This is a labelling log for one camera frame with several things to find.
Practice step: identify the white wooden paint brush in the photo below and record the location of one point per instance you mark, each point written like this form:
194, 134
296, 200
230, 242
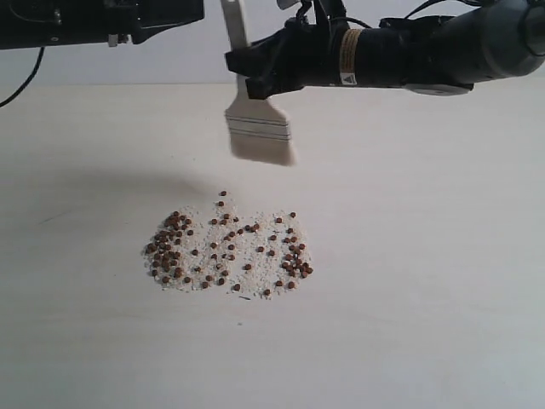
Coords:
258, 130

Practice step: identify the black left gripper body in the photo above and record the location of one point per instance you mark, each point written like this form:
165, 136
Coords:
137, 21

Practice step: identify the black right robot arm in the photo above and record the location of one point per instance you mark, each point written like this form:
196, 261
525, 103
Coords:
431, 55

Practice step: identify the pile of rice and beans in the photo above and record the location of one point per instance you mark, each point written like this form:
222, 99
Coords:
249, 254

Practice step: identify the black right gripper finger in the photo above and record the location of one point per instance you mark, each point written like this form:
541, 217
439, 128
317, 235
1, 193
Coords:
253, 60
261, 88

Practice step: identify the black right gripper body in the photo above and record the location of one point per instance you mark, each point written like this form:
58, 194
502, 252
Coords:
309, 55

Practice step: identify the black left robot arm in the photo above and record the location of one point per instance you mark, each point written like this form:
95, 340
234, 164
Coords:
33, 24

